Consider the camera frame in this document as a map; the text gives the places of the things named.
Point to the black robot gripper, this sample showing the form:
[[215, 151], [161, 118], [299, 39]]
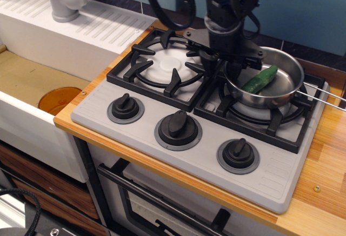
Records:
[[226, 46]]

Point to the green toy pickle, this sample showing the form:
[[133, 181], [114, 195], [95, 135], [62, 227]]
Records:
[[261, 80]]

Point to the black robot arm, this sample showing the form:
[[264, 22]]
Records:
[[230, 27]]

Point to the stainless steel pan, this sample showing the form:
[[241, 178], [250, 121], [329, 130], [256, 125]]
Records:
[[281, 91]]

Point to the black middle stove knob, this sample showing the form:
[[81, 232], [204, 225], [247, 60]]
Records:
[[178, 131]]

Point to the black stove knob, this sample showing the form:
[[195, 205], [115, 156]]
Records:
[[178, 131], [125, 110], [238, 156]]

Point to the black right stove knob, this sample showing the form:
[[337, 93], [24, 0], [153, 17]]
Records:
[[238, 156]]

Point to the black left stove knob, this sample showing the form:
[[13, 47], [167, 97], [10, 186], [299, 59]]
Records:
[[125, 110]]

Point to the grey toy stove top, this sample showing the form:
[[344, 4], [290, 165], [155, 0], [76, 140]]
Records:
[[271, 185]]

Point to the black left burner grate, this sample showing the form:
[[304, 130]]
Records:
[[164, 68]]

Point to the black burner grate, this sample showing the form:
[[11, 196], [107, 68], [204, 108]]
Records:
[[285, 127], [164, 68]]

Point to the black right burner grate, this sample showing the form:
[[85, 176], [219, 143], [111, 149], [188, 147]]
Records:
[[285, 127]]

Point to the orange plastic plate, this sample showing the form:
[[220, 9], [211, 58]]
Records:
[[56, 100]]

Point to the white toy sink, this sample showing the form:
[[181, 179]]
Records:
[[39, 54]]

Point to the wood-grain drawer front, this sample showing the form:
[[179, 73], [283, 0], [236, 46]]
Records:
[[59, 195]]

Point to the oven door with black handle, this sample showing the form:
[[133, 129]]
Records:
[[149, 204]]

